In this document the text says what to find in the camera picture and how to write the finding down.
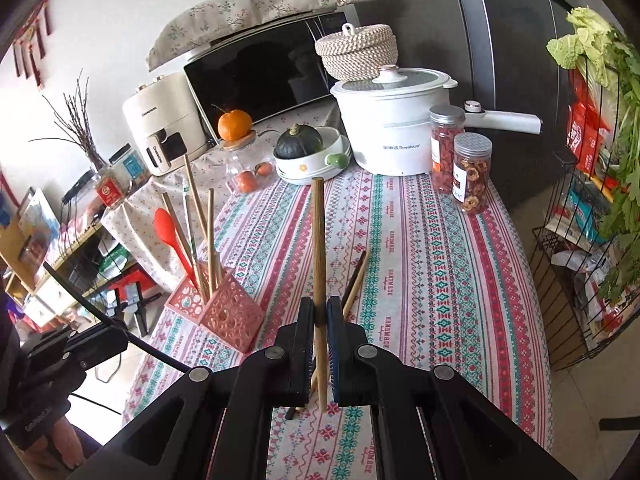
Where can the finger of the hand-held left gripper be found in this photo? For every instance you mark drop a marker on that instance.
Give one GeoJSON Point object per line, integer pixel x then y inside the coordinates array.
{"type": "Point", "coordinates": [97, 346]}

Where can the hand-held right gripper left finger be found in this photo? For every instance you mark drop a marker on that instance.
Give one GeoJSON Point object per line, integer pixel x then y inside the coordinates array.
{"type": "Point", "coordinates": [302, 350]}

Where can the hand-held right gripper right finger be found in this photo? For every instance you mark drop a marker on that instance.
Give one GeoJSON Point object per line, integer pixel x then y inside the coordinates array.
{"type": "Point", "coordinates": [334, 350]}

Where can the light wooden chopstick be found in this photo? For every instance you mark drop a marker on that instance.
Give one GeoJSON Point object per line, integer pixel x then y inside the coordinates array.
{"type": "Point", "coordinates": [361, 276]}

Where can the pink utensil holder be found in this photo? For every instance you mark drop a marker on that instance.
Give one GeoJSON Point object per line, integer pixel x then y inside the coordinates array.
{"type": "Point", "coordinates": [230, 310]}

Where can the brown wooden chopstick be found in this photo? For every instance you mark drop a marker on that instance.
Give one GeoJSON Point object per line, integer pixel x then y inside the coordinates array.
{"type": "Point", "coordinates": [176, 225]}
{"type": "Point", "coordinates": [194, 195]}
{"type": "Point", "coordinates": [318, 240]}
{"type": "Point", "coordinates": [211, 230]}

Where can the red spoon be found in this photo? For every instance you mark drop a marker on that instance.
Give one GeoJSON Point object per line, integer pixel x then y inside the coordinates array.
{"type": "Point", "coordinates": [165, 225]}

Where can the white green print chopstick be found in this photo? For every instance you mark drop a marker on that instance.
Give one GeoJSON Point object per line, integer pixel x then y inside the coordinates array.
{"type": "Point", "coordinates": [187, 197]}

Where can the person's left hand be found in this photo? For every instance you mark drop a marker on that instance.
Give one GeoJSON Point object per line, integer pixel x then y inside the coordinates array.
{"type": "Point", "coordinates": [67, 442]}

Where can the red plastic stool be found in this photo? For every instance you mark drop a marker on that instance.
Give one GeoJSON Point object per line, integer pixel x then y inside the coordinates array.
{"type": "Point", "coordinates": [135, 277]}

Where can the wooden shelf unit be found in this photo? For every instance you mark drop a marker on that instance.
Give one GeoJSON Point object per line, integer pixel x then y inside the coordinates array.
{"type": "Point", "coordinates": [15, 255]}

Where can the small floral print cloth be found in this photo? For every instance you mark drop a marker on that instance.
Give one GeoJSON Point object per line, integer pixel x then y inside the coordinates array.
{"type": "Point", "coordinates": [145, 225]}

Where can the colourful picture book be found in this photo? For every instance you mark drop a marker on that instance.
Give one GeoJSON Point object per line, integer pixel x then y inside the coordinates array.
{"type": "Point", "coordinates": [40, 220]}

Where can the glass vase red label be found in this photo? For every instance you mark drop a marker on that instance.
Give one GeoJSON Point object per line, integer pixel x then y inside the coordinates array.
{"type": "Point", "coordinates": [107, 191]}

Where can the black device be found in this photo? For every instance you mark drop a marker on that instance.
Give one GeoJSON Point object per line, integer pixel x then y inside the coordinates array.
{"type": "Point", "coordinates": [75, 187]}

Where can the small orange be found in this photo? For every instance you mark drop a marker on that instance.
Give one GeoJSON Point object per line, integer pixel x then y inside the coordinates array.
{"type": "Point", "coordinates": [264, 168]}
{"type": "Point", "coordinates": [245, 181]}

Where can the glass jar blue label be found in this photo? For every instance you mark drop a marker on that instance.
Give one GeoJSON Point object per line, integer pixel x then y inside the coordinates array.
{"type": "Point", "coordinates": [131, 170]}

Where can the dried branches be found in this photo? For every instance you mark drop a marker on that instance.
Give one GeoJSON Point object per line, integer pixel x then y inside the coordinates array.
{"type": "Point", "coordinates": [94, 155]}

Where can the glass jar wooden lid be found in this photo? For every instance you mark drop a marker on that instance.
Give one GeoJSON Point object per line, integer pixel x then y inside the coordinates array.
{"type": "Point", "coordinates": [235, 157]}

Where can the dark green squash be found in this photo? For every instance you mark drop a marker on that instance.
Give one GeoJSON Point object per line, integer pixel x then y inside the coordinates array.
{"type": "Point", "coordinates": [297, 142]}

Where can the jar of dried fruit rings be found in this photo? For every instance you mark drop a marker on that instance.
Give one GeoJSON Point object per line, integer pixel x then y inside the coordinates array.
{"type": "Point", "coordinates": [472, 180]}

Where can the white electric pot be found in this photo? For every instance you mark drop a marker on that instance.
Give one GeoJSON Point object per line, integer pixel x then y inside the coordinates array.
{"type": "Point", "coordinates": [390, 135]}

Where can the jar of red dried fruit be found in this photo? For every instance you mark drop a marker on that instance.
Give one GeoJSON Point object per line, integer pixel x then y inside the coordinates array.
{"type": "Point", "coordinates": [442, 155]}

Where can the large orange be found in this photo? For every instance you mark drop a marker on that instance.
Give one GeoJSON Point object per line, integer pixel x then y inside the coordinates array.
{"type": "Point", "coordinates": [235, 125]}

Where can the cream air fryer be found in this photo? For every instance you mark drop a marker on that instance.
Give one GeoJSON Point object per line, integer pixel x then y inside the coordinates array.
{"type": "Point", "coordinates": [160, 115]}

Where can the black microwave oven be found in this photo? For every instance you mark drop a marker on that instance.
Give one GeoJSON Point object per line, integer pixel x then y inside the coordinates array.
{"type": "Point", "coordinates": [250, 75]}

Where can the glass pot lid white knob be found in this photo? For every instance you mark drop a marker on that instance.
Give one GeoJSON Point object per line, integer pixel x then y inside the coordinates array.
{"type": "Point", "coordinates": [425, 80]}

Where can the teal container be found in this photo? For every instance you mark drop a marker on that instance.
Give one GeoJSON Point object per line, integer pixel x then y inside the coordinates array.
{"type": "Point", "coordinates": [585, 210]}

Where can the woven lidded basket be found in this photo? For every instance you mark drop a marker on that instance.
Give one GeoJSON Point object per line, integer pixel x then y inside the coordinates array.
{"type": "Point", "coordinates": [357, 55]}

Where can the green leafy herb bunch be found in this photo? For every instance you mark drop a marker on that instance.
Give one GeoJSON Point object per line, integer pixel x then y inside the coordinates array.
{"type": "Point", "coordinates": [625, 195]}

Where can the red snack packets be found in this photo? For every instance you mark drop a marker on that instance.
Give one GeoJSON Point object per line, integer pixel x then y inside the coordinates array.
{"type": "Point", "coordinates": [585, 130]}

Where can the grey refrigerator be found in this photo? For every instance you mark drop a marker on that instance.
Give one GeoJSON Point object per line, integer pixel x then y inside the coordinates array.
{"type": "Point", "coordinates": [500, 60]}

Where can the floral microwave cover cloth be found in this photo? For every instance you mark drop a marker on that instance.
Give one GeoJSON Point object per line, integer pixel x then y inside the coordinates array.
{"type": "Point", "coordinates": [260, 2]}

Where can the napa cabbage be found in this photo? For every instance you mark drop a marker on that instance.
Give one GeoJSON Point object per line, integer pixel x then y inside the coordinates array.
{"type": "Point", "coordinates": [575, 45]}

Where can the red wall ornament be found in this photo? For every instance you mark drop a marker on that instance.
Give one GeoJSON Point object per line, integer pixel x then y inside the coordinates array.
{"type": "Point", "coordinates": [35, 67]}

